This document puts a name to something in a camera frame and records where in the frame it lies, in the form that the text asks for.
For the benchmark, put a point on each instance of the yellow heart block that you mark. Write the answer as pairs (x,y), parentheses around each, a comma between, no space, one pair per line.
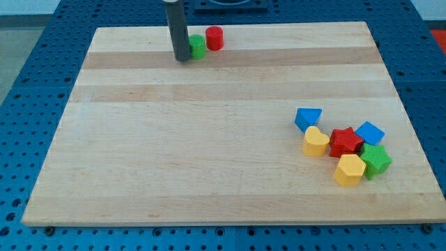
(315,143)

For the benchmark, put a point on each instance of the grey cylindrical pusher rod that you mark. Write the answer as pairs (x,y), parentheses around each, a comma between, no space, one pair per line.
(177,24)

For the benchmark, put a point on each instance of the red star block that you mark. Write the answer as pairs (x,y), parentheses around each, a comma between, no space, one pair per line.
(344,141)

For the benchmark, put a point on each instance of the green star block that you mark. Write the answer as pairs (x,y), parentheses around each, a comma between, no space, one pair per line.
(376,159)

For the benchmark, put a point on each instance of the blue cube block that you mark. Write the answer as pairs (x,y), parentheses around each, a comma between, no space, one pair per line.
(370,133)

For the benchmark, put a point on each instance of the red cylinder block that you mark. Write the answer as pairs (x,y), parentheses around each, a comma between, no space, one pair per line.
(214,38)

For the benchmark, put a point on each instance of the green cylinder block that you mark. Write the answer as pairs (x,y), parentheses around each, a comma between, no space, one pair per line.
(197,46)

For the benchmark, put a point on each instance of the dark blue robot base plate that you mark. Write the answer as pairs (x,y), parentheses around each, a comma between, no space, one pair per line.
(215,5)

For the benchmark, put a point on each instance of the light wooden board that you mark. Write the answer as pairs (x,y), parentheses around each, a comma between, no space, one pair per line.
(146,140)

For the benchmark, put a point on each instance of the yellow hexagon block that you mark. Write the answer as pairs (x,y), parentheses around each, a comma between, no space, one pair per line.
(349,170)

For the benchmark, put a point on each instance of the blue triangle block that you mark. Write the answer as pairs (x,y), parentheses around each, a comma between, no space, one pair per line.
(306,117)

